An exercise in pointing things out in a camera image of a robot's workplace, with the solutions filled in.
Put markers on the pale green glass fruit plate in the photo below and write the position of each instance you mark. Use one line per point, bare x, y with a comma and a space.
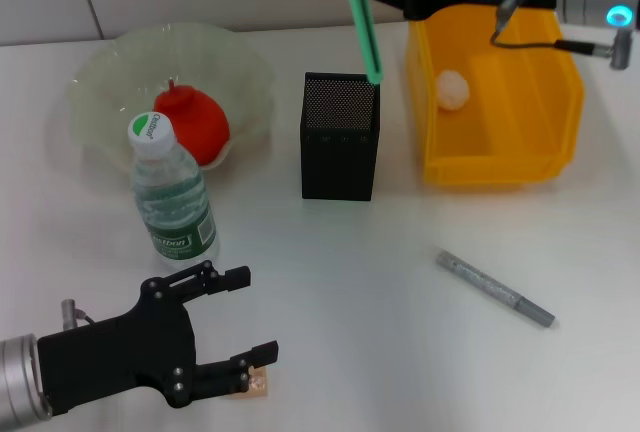
100, 77

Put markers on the black mesh pen holder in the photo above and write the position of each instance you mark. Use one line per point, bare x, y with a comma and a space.
340, 162

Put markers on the white paper ball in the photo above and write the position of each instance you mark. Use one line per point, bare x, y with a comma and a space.
452, 91

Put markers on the clear water bottle green label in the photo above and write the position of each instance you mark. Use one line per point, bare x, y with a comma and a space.
170, 202

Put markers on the grey marker pen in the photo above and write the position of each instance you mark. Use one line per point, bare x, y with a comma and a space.
495, 289

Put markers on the green utility knife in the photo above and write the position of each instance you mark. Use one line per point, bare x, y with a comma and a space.
367, 42

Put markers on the yellow plastic storage bin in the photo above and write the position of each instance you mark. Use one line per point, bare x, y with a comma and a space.
500, 152

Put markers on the red-orange fruit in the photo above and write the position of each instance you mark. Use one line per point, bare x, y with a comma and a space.
200, 127

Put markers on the tan eraser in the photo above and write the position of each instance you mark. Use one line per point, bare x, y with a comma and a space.
261, 386

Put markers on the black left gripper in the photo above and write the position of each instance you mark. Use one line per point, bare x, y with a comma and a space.
120, 352

